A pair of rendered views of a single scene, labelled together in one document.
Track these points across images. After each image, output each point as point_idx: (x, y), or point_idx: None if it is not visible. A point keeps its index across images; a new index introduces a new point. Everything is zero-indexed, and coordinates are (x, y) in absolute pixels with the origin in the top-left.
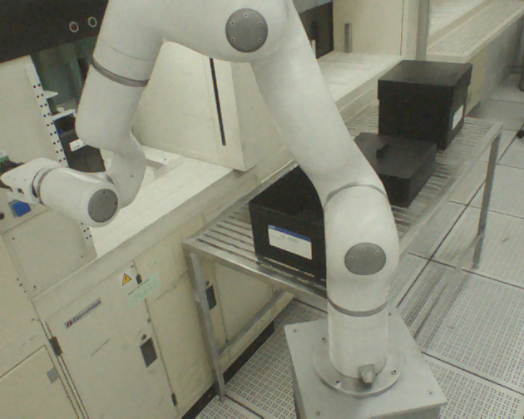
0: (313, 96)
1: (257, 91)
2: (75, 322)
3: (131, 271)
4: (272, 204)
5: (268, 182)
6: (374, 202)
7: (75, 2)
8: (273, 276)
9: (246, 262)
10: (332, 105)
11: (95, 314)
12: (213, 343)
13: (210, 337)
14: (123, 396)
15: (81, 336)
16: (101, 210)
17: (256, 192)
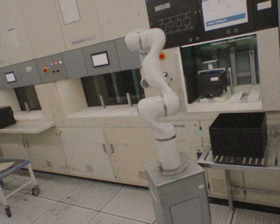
0: (143, 62)
1: (278, 74)
2: (175, 126)
3: (198, 123)
4: (237, 122)
5: None
6: (152, 98)
7: (192, 32)
8: (209, 143)
9: None
10: (148, 65)
11: (182, 129)
12: (227, 177)
13: (226, 173)
14: None
15: (176, 132)
16: (144, 84)
17: (272, 125)
